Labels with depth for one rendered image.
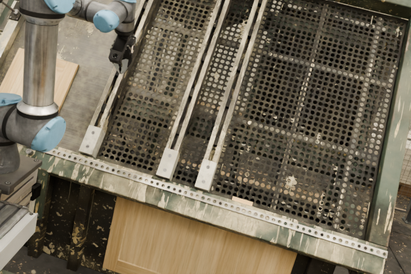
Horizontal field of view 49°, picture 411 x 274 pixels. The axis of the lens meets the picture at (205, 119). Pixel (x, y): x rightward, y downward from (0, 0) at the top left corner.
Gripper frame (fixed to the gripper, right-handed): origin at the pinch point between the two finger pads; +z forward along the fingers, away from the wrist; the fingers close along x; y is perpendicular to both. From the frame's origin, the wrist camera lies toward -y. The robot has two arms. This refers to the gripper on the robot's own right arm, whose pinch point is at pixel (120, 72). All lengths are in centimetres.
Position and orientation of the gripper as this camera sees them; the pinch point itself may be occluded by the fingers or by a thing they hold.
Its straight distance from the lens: 186.8
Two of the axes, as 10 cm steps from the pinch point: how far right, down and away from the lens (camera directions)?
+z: -1.7, 7.1, 6.9
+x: -9.7, -2.5, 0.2
